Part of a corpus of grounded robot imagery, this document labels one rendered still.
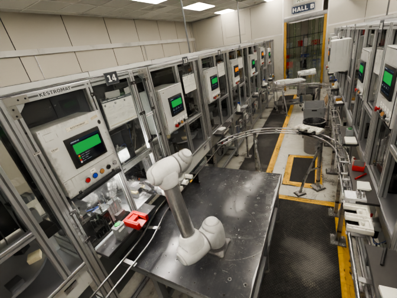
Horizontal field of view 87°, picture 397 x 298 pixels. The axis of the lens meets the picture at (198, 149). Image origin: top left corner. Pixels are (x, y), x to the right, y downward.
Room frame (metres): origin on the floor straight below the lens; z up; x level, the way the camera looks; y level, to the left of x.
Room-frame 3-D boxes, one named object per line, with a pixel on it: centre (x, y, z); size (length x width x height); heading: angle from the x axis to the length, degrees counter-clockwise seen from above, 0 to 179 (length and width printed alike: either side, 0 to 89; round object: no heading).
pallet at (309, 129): (2.61, -1.54, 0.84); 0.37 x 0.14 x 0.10; 27
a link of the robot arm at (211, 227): (1.17, 0.01, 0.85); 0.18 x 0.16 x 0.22; 126
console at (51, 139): (1.38, 0.85, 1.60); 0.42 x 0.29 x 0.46; 149
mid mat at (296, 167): (2.92, -1.67, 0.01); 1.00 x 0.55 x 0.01; 149
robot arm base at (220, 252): (1.19, -0.01, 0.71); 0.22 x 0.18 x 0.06; 149
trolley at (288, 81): (6.11, -2.98, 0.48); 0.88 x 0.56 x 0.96; 77
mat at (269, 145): (5.42, -2.31, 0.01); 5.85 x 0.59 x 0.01; 149
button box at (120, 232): (1.22, 0.70, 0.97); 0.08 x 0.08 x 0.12; 59
